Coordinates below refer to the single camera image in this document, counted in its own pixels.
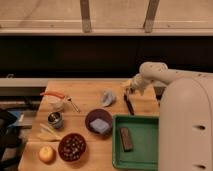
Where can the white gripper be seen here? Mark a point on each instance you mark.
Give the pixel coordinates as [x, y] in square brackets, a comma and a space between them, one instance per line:
[137, 83]

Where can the black brush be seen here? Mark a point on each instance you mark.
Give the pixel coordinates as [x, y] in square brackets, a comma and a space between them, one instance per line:
[128, 103]

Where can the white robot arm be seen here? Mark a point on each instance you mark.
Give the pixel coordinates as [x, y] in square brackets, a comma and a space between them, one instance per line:
[185, 116]

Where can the green plastic tray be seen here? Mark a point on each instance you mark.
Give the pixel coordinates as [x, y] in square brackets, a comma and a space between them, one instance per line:
[144, 135]

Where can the crumpled grey cloth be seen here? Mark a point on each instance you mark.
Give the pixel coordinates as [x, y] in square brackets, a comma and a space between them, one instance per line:
[108, 98]

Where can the dark purple bowl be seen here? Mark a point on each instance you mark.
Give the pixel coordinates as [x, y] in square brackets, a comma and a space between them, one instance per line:
[95, 114]

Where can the brown rectangular block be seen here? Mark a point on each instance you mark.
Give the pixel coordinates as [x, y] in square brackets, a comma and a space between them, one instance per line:
[126, 139]

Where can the small metal cup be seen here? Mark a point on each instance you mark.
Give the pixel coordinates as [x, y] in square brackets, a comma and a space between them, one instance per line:
[55, 120]

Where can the red bowl with beans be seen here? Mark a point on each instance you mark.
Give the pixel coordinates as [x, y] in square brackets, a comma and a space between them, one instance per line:
[72, 147]

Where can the yellow apple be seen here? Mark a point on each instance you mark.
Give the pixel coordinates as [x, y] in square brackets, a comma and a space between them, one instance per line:
[47, 154]

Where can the black chair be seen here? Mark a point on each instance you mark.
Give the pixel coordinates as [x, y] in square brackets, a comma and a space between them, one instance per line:
[8, 139]

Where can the red handled pliers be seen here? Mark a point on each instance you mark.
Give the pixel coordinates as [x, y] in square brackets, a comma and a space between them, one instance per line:
[55, 94]

